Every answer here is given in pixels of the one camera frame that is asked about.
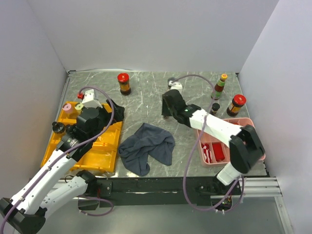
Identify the green lid cream bottle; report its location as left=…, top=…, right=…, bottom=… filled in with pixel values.
left=75, top=102, right=84, bottom=115

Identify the round black cap dark bottle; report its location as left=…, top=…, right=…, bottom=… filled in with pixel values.
left=52, top=121, right=66, bottom=135

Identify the red lid sauce jar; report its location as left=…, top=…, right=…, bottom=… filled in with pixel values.
left=227, top=94, right=247, bottom=117
left=117, top=73, right=131, bottom=96

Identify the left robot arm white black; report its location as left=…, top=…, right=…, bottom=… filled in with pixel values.
left=0, top=100, right=125, bottom=234

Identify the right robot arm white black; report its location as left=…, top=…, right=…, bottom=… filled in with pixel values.
left=162, top=90, right=265, bottom=194

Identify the pink lid bottle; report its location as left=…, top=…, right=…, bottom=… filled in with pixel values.
left=62, top=103, right=74, bottom=118

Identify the pink compartment tray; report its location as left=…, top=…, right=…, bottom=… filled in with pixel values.
left=197, top=117, right=254, bottom=168

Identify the dark blue cloth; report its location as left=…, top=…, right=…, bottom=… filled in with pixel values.
left=118, top=123, right=175, bottom=176

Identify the red white striped packet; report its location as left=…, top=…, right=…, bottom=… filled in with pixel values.
left=201, top=143, right=213, bottom=163

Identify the yellow cap chili sauce bottle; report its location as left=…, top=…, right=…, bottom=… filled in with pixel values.
left=211, top=74, right=228, bottom=100

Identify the red packet in tray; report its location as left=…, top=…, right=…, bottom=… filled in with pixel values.
left=212, top=143, right=225, bottom=162

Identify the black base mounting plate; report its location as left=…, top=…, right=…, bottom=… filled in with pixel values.
left=93, top=176, right=230, bottom=206

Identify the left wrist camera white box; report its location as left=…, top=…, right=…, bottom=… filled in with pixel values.
left=77, top=89, right=101, bottom=108

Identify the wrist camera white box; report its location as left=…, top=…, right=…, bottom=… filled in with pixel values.
left=168, top=77, right=183, bottom=92
left=77, top=89, right=101, bottom=108

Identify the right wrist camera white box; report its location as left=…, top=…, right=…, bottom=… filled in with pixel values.
left=168, top=77, right=183, bottom=92

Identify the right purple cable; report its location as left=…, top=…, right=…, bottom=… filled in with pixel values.
left=175, top=74, right=244, bottom=212

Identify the purple cable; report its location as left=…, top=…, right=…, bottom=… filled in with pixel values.
left=0, top=86, right=115, bottom=230
left=175, top=74, right=244, bottom=212

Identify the aluminium frame rail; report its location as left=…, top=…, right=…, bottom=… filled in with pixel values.
left=212, top=177, right=294, bottom=234

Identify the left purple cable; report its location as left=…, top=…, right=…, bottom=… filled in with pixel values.
left=0, top=86, right=115, bottom=230

